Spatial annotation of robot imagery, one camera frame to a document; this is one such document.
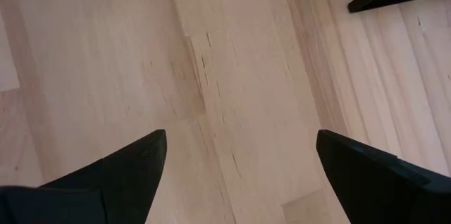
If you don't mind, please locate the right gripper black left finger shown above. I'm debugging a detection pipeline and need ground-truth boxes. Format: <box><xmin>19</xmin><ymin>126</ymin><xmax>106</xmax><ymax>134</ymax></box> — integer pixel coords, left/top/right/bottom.
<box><xmin>0</xmin><ymin>128</ymin><xmax>167</xmax><ymax>224</ymax></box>

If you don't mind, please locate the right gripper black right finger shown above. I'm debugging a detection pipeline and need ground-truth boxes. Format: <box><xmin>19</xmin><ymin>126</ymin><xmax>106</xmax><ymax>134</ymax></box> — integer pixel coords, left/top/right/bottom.
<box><xmin>316</xmin><ymin>128</ymin><xmax>451</xmax><ymax>224</ymax></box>

